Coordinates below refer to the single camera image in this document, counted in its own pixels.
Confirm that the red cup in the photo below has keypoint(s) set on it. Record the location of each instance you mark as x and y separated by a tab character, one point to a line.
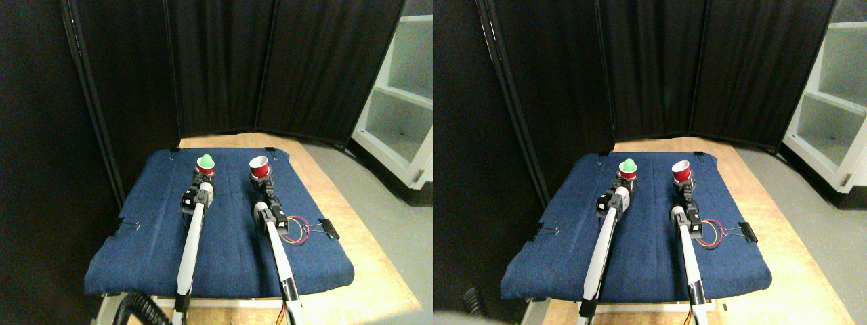
682	177
206	172
628	177
260	174

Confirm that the green ball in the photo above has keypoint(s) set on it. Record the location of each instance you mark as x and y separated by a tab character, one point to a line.
206	161
628	164

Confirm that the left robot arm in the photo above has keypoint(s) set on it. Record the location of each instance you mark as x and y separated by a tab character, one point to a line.
601	261
191	250

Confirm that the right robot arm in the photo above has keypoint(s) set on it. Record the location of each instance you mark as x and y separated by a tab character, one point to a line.
279	250
689	261

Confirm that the dark blue cloth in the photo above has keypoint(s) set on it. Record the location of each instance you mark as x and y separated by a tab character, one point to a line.
650	244
230	237

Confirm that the white shelf unit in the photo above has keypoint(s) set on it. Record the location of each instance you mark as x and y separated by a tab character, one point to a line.
833	128
399	128

